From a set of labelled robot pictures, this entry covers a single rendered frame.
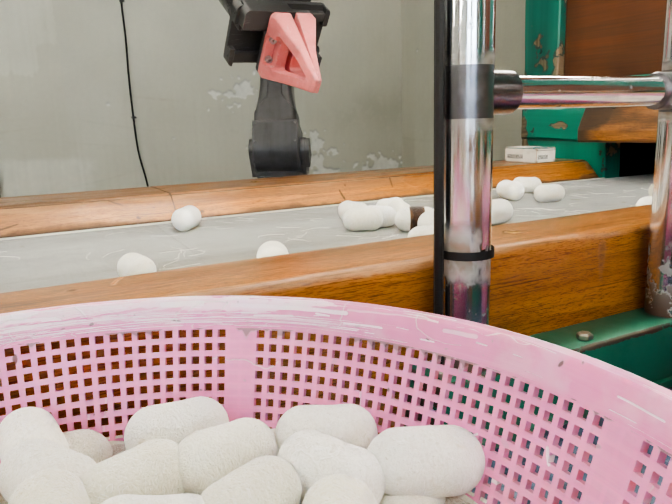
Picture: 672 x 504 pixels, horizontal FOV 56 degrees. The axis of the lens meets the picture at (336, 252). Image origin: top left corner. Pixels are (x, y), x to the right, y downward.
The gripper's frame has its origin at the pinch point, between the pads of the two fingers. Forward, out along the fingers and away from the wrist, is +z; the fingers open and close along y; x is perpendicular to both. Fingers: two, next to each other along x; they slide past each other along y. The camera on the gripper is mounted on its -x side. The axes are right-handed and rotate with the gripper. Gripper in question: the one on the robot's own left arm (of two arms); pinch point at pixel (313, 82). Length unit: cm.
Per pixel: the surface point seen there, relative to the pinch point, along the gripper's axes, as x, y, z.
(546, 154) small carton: 11.0, 38.5, 1.8
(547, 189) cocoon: 3.5, 21.2, 14.7
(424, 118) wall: 103, 147, -125
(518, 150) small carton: 12.7, 36.9, -1.3
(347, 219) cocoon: 2.8, -3.6, 15.2
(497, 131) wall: 79, 142, -84
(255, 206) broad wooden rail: 12.6, -4.5, 2.7
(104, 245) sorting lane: 8.1, -20.9, 9.2
